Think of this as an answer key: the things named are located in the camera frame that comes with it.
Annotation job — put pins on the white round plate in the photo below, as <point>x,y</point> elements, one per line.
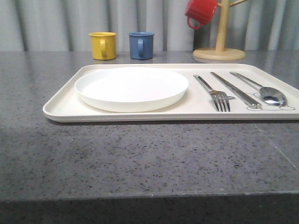
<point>131,89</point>

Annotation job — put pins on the silver metal chopstick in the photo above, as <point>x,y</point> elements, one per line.
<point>236,93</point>
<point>231,86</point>

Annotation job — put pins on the silver metal spoon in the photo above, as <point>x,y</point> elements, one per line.
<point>269,95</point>

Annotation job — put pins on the cream rabbit serving tray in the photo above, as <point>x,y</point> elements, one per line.
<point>196,104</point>

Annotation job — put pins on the blue enamel mug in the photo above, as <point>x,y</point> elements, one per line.
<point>141,45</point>

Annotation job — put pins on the yellow enamel mug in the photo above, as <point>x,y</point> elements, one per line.
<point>103,45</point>

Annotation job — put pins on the wooden mug tree stand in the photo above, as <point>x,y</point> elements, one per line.
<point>220,52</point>

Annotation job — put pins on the red enamel mug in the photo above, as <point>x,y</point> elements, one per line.
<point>200,12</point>

